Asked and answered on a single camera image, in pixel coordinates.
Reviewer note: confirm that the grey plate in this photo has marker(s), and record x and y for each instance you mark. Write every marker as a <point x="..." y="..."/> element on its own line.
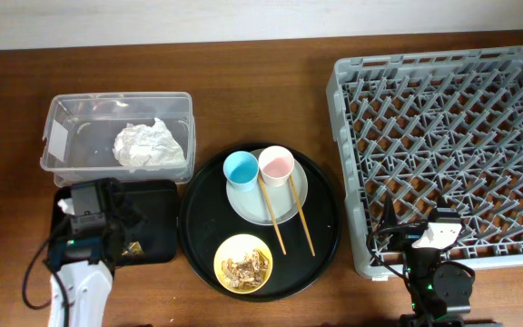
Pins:
<point x="251" y="206"/>

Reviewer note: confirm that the right wooden chopstick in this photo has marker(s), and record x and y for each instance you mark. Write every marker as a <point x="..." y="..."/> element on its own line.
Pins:
<point x="302" y="215"/>

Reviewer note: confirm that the blue cup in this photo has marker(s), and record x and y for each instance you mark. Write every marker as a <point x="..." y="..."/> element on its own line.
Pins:
<point x="241" y="170"/>

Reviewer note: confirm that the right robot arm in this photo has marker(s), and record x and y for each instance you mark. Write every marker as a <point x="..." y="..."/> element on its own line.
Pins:
<point x="439" y="290"/>

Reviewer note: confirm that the pink cup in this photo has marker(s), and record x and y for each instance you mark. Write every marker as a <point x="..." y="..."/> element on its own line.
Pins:
<point x="276" y="164"/>

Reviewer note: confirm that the grey dishwasher rack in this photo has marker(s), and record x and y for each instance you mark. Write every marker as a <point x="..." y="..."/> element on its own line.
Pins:
<point x="419" y="127"/>

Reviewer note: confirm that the clear plastic bin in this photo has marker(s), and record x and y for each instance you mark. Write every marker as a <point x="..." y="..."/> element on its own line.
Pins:
<point x="80" y="130"/>

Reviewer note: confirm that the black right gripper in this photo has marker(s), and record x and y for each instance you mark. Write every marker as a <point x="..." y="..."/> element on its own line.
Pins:
<point x="404" y="235"/>

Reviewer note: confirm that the gold foil wrapper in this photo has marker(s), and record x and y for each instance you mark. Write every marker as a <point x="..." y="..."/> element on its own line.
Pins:
<point x="132" y="250"/>

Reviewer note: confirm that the yellow bowl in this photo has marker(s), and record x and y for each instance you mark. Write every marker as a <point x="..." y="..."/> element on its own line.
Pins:
<point x="235" y="247"/>

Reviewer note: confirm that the left wooden chopstick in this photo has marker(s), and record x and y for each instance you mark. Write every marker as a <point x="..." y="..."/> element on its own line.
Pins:
<point x="270" y="210"/>

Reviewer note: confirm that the food scraps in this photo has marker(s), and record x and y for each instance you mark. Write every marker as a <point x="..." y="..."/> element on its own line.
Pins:
<point x="246" y="274"/>

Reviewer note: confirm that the wooden chopstick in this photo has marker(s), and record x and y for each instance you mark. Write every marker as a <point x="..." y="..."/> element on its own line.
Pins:
<point x="270" y="210"/>
<point x="302" y="215"/>

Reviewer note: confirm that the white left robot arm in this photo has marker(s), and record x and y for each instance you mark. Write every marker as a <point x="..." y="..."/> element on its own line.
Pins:
<point x="79" y="293"/>

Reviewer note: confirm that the white napkin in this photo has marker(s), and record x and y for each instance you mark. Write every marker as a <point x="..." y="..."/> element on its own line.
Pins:
<point x="141" y="145"/>

